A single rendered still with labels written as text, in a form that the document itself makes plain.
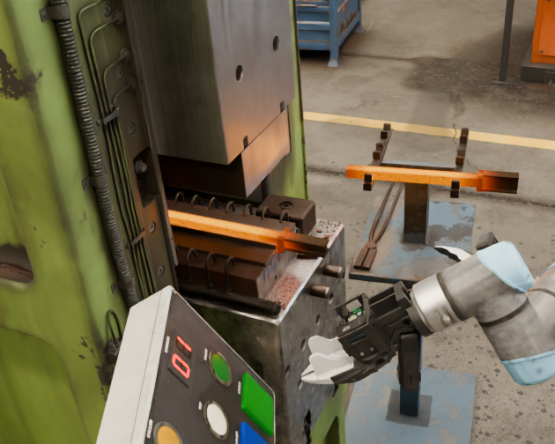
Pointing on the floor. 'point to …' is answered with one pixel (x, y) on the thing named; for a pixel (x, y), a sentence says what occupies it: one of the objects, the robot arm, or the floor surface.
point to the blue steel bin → (327, 25)
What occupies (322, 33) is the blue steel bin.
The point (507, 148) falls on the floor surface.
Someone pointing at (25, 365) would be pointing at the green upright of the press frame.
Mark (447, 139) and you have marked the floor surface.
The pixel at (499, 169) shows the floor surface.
